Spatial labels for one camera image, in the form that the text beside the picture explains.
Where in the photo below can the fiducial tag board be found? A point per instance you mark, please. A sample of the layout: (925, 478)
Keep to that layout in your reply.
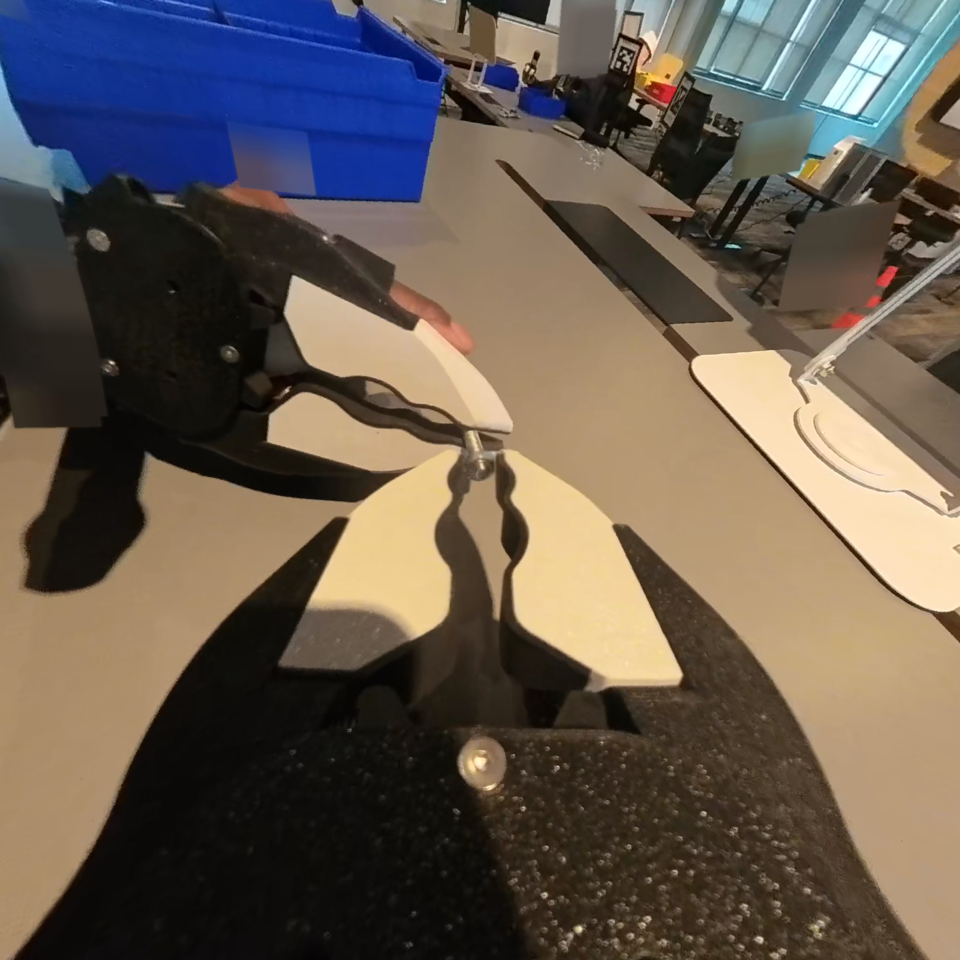
(679, 97)
(627, 54)

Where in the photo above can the white base board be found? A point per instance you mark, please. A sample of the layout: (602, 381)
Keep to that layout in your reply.
(750, 405)

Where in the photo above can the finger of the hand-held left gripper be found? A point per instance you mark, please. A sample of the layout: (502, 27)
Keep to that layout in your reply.
(360, 337)
(337, 435)

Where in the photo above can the wooden tablet stand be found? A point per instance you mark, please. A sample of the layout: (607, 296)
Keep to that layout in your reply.
(481, 41)

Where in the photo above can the yellow storage bin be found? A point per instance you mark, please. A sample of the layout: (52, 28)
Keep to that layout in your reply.
(811, 165)
(661, 79)

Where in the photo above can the black office chair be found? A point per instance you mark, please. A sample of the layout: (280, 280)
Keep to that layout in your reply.
(690, 150)

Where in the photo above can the person's left hand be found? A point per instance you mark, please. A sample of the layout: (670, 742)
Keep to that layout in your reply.
(439, 322)

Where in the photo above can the clear acrylic stand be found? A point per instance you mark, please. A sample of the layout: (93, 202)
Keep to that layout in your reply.
(885, 442)

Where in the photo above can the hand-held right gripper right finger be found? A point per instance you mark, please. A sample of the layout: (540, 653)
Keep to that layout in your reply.
(585, 592)

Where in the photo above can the large blue storage bin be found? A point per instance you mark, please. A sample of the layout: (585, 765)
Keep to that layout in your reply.
(225, 97)

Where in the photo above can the black table mat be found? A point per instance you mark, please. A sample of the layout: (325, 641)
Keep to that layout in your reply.
(637, 262)

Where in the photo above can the silver nut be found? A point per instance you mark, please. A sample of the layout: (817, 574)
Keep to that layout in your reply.
(472, 469)

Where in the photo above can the silver bolt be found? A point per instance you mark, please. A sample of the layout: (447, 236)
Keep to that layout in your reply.
(474, 441)

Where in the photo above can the wooden clipboard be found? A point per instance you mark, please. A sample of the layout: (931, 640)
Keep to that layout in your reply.
(922, 120)

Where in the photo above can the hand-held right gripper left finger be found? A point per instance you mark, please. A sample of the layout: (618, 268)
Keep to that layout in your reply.
(375, 562)

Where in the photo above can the small blue bin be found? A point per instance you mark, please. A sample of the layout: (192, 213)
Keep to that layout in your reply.
(501, 75)
(541, 103)

